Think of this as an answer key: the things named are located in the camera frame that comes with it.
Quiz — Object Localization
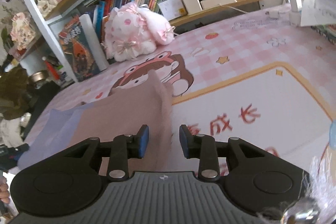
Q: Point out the pink and lilac sweater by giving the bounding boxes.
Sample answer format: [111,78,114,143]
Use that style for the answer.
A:
[17,71,173,172]

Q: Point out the pink cartoon desk mat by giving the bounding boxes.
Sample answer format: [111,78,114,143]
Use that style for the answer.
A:
[15,3,336,217]

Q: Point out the Harry Potter book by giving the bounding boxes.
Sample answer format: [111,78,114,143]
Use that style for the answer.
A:
[58,15,100,82]

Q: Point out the metal round tin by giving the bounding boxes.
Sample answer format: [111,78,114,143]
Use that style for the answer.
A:
[29,70,49,84]

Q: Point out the pink white bunny plush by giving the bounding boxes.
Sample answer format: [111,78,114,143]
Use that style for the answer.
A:
[103,2,175,62]

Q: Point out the olive green bag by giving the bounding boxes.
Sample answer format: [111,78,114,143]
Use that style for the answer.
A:
[1,65,30,120]

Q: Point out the small white box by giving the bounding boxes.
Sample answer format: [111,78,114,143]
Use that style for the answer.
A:
[182,0,203,15]

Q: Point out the white charger plug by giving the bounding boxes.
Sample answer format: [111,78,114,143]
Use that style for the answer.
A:
[287,0,313,28]

